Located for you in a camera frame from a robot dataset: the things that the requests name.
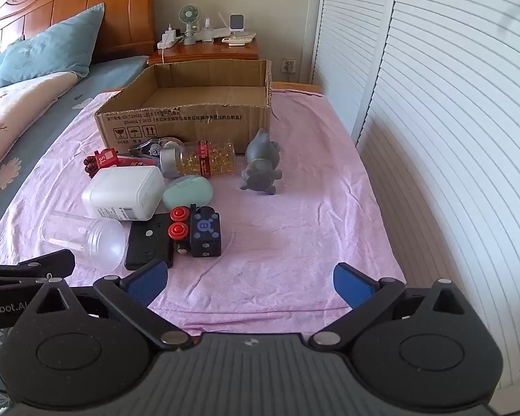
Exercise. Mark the cream floral quilt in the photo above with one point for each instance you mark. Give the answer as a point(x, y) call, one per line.
point(13, 112)

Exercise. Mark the white router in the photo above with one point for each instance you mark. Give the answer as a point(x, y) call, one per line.
point(221, 30)

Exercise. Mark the grey shark toy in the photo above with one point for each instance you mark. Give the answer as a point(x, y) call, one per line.
point(260, 156)

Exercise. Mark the wooden nightstand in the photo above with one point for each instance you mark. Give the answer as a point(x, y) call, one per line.
point(208, 54)

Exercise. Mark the clear spray bottle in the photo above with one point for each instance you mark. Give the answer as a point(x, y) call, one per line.
point(206, 32)

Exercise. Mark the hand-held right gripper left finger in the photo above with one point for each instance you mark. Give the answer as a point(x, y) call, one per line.
point(147, 279)

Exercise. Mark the clear capsule bottle silver cap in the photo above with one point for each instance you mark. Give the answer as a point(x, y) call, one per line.
point(219, 158)

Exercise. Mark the brown cardboard box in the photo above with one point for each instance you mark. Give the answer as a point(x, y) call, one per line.
point(190, 119)

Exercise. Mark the mint green earbud case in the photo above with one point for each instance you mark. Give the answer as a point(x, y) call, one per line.
point(186, 193)

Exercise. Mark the clear plastic jar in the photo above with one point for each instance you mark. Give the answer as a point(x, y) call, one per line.
point(99, 242)

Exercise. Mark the white wall socket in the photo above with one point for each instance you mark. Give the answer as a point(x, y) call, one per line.
point(288, 65)

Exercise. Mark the pink bed sheet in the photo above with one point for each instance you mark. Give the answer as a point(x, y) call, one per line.
point(286, 234)

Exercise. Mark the wooden headboard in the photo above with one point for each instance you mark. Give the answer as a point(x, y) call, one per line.
point(112, 8)

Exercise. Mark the white charger plug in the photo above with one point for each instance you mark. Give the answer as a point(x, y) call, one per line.
point(170, 34)

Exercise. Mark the white louvered closet door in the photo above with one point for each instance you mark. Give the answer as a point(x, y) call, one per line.
point(459, 138)
point(351, 43)

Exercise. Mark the black blue toy robot cube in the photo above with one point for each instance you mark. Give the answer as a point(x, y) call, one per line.
point(203, 229)

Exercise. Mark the white power strip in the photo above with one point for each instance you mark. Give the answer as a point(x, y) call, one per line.
point(170, 44)

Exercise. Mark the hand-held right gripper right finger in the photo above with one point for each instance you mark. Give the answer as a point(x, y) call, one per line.
point(352, 284)

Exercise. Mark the red toy robot cube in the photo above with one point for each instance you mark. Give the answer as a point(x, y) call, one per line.
point(106, 158)

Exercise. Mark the small green desk fan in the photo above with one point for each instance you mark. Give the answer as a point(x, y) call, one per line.
point(188, 19)

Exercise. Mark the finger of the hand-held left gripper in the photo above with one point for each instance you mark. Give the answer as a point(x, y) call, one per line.
point(26, 271)

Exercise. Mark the white plastic container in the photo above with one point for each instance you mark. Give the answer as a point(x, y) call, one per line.
point(121, 190)

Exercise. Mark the wooden bed frame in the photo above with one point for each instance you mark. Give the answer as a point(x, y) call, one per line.
point(297, 87)

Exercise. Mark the black device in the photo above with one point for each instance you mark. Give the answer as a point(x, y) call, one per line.
point(147, 242)

